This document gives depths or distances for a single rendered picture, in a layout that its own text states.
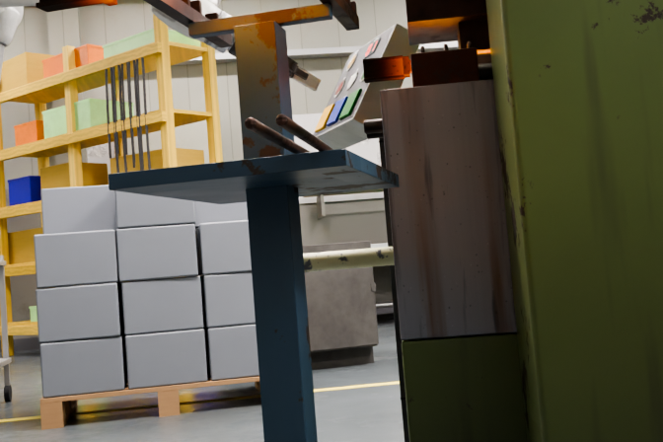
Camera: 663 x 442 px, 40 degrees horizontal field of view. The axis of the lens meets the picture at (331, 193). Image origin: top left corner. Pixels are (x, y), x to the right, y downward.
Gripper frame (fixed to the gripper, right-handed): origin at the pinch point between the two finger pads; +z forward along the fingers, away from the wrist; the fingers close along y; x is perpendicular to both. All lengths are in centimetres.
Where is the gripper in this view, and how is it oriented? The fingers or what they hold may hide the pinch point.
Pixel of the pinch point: (306, 78)
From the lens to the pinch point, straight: 229.8
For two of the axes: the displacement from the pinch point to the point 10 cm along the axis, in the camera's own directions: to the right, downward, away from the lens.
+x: 4.0, -8.9, 2.3
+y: 3.3, -1.0, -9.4
